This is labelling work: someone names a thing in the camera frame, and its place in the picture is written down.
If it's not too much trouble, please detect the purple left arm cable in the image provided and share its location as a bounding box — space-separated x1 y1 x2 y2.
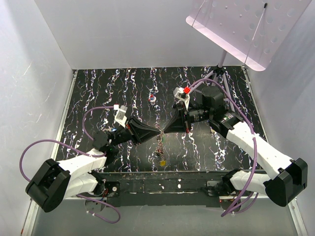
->
19 106 122 224

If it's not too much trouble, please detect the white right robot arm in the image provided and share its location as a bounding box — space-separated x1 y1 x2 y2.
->
164 86 308 207

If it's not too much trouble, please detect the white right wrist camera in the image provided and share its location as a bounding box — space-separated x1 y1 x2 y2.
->
173 87 190 110

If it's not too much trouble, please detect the black base board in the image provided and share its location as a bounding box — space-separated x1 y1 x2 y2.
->
95 171 238 207

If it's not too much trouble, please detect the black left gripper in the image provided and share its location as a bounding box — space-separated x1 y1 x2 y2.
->
111 116 160 147

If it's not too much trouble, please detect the lilac music stand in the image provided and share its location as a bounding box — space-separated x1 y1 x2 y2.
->
186 0 315 113

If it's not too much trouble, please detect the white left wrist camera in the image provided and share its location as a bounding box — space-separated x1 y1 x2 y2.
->
114 104 127 128

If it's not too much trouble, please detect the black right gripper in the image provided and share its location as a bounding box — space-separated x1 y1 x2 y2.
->
163 101 212 134

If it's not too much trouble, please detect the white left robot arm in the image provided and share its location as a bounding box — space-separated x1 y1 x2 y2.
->
26 118 160 212

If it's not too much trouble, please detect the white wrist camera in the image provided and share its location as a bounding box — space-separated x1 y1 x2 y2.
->
173 87 190 110
114 104 127 128

